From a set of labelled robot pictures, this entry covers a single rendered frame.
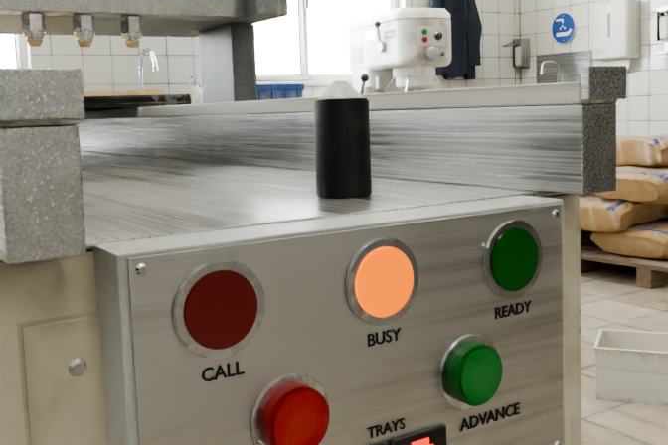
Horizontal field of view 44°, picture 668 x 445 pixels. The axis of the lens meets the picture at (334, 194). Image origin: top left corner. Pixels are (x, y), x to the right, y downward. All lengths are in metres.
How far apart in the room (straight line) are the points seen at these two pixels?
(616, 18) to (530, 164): 4.88
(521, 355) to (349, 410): 0.11
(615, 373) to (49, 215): 2.41
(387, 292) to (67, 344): 0.14
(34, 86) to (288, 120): 0.43
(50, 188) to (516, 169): 0.28
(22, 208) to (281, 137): 0.44
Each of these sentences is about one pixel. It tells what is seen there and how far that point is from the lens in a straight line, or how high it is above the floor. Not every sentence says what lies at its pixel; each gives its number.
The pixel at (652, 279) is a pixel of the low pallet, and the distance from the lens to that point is 4.18.
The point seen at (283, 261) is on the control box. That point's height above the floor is 0.83.
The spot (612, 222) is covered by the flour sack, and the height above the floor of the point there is 0.30.
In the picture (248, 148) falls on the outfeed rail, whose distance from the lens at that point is 0.78.
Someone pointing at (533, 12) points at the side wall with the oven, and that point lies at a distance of 5.97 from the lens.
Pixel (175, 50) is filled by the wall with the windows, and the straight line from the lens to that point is 4.59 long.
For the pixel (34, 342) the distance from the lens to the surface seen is 0.35.
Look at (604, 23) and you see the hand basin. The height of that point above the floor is 1.35.
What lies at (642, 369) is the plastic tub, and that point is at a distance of 2.63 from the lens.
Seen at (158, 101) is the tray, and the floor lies 0.91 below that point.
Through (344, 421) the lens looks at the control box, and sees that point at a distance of 0.39.
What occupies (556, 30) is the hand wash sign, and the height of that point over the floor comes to 1.35.
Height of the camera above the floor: 0.89
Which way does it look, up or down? 6 degrees down
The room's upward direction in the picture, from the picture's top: 2 degrees counter-clockwise
